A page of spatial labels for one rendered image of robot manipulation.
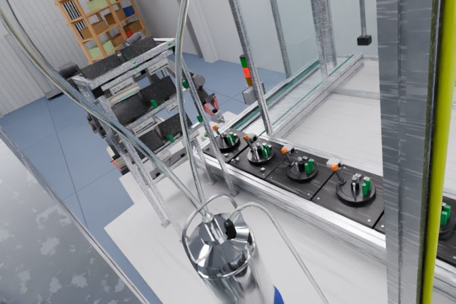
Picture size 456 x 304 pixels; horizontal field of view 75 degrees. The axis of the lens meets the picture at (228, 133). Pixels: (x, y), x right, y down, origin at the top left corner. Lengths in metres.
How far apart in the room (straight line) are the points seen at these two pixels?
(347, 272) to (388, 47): 0.95
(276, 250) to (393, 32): 1.05
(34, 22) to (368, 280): 8.95
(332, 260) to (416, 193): 0.81
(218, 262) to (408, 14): 0.48
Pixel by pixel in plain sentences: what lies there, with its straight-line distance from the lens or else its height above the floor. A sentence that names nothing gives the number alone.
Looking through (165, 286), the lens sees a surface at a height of 0.86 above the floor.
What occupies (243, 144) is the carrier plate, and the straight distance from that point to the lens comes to 1.63.
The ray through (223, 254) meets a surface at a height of 1.42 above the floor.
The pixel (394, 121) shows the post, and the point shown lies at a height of 1.67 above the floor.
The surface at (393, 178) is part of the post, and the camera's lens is 0.43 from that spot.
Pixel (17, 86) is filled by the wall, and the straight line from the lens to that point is 9.42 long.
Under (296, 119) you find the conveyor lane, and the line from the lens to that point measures 1.83.
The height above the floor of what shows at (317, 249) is 0.86.
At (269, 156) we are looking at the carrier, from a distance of 1.47.
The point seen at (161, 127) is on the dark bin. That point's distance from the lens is 1.25.
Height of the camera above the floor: 1.89
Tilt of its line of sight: 31 degrees down
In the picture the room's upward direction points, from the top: 20 degrees counter-clockwise
